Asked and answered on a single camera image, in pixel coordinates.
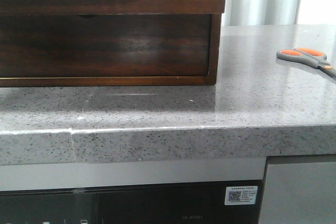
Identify grey orange handled scissors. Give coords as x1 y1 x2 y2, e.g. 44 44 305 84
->
276 48 335 78

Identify dark wooden drawer cabinet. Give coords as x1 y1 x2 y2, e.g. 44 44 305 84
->
0 11 224 88

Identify white QR code sticker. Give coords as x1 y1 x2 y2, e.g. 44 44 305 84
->
224 186 258 206

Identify black built-in oven appliance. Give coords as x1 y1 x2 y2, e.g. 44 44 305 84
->
1 180 263 223

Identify grey cabinet door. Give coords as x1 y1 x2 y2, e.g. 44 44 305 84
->
259 154 335 223

